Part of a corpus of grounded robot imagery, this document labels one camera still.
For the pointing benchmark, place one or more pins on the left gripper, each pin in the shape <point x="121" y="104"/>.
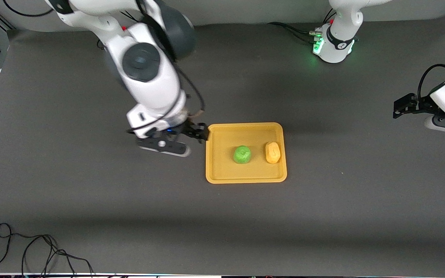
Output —
<point x="422" y="103"/>

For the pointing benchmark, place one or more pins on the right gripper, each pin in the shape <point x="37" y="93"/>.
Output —
<point x="190" y="129"/>

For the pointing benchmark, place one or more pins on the green apple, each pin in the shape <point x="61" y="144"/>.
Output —
<point x="242" y="154"/>

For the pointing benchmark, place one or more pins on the yellow potato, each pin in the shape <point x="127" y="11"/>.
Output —
<point x="273" y="152"/>

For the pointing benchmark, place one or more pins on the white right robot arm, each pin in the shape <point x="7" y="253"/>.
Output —
<point x="149" y="69"/>

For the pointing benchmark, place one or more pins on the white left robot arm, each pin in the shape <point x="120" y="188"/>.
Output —
<point x="338" y="42"/>

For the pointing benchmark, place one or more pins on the yellow rectangular tray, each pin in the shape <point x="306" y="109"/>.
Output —
<point x="222" y="170"/>

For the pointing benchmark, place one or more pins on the dark grey table mat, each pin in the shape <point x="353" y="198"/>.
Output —
<point x="168" y="216"/>

